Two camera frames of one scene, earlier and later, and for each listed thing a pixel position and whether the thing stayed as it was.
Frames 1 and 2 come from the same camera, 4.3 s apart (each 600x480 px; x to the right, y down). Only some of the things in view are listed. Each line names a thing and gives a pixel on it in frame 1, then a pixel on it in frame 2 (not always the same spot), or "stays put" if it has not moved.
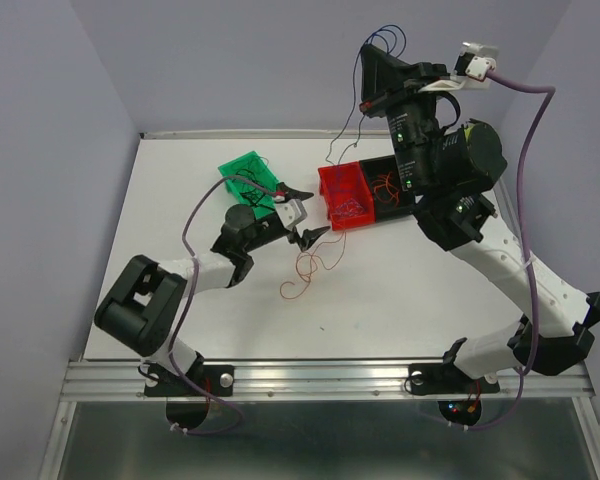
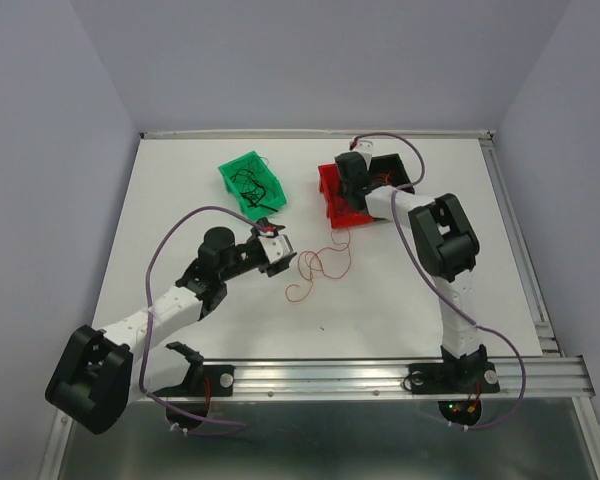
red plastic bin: [346, 195] stays put
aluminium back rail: [264, 135] stays put
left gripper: [309, 235] to [276, 266]
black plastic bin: [389, 195] stays put
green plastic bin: [253, 167] stays put
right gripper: [383, 72] to [343, 190]
